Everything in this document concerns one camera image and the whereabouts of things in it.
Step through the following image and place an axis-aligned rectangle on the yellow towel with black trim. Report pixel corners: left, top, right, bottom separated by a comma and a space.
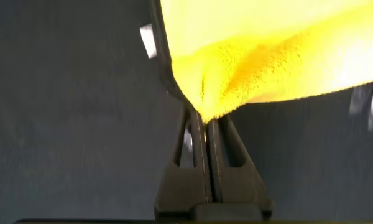
139, 0, 373, 124

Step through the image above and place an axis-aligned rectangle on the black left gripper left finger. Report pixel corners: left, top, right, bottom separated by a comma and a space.
154, 104, 213, 220

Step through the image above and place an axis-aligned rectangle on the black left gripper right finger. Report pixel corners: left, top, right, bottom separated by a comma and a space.
206, 114, 274, 220

